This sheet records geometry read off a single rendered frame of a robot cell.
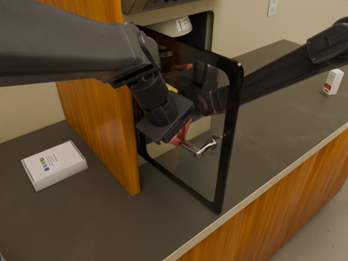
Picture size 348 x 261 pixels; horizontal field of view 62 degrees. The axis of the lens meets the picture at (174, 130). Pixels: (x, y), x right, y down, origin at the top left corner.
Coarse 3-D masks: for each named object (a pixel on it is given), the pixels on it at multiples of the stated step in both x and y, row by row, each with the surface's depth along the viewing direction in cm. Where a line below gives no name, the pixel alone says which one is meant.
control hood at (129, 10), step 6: (126, 0) 60; (132, 0) 58; (138, 0) 58; (144, 0) 59; (192, 0) 70; (126, 6) 61; (132, 6) 60; (138, 6) 60; (162, 6) 65; (126, 12) 62; (132, 12) 62
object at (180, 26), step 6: (180, 18) 78; (186, 18) 80; (150, 24) 77; (156, 24) 76; (162, 24) 76; (168, 24) 76; (174, 24) 77; (180, 24) 78; (186, 24) 80; (156, 30) 77; (162, 30) 76; (168, 30) 77; (174, 30) 77; (180, 30) 78; (186, 30) 80; (174, 36) 78
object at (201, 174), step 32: (192, 64) 55; (224, 64) 49; (192, 96) 58; (224, 96) 52; (192, 128) 63; (224, 128) 56; (160, 160) 80; (192, 160) 68; (224, 160) 60; (192, 192) 74; (224, 192) 65
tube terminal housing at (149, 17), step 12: (204, 0) 76; (216, 0) 79; (144, 12) 67; (156, 12) 69; (168, 12) 71; (180, 12) 73; (192, 12) 76; (216, 12) 81; (144, 24) 68; (216, 24) 83; (216, 36) 86; (216, 48) 88; (132, 108) 78
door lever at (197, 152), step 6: (180, 138) 60; (210, 138) 60; (180, 144) 60; (186, 144) 59; (192, 144) 59; (210, 144) 59; (186, 150) 59; (192, 150) 58; (198, 150) 57; (204, 150) 58; (198, 156) 57
